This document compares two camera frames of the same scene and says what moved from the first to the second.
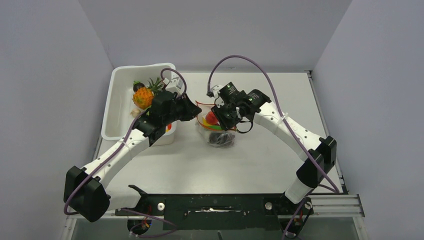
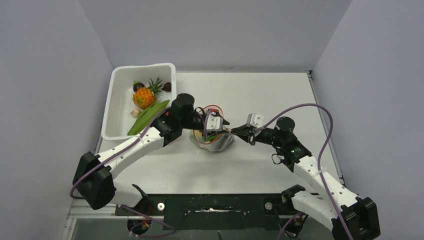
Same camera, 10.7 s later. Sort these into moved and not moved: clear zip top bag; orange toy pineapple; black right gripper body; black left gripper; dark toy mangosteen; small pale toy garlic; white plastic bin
Moved: black left gripper; black right gripper body; clear zip top bag
Not moved: white plastic bin; dark toy mangosteen; orange toy pineapple; small pale toy garlic
